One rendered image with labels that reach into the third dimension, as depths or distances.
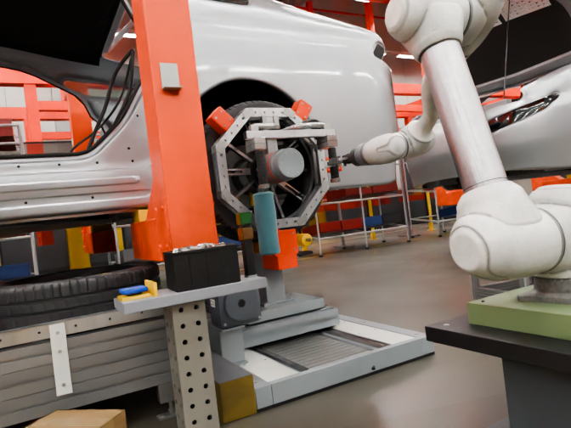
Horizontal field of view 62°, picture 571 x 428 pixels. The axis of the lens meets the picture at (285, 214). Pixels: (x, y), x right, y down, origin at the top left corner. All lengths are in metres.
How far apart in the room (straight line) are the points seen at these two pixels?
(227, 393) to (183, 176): 0.72
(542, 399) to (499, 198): 0.50
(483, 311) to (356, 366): 0.69
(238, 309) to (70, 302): 0.59
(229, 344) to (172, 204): 0.63
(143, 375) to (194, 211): 0.57
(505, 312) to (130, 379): 1.15
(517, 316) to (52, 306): 1.39
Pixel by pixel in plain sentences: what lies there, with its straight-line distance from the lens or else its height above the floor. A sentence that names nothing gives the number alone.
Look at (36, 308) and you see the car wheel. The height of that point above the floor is 0.43.
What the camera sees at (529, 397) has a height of 0.13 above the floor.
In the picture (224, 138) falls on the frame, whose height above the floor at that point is 0.99.
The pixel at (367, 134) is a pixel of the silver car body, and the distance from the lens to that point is 2.71.
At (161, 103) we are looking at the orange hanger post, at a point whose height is 1.05.
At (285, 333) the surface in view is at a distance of 2.19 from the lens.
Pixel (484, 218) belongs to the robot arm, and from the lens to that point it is 1.11.
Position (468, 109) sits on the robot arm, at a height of 0.83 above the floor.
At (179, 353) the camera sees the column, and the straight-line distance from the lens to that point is 1.46.
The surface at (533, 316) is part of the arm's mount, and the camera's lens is 1.23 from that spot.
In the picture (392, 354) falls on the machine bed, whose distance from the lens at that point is 1.96.
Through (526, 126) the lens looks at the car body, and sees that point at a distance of 4.19.
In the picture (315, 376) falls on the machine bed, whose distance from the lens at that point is 1.78.
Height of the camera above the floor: 0.63
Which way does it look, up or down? level
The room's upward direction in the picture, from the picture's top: 7 degrees counter-clockwise
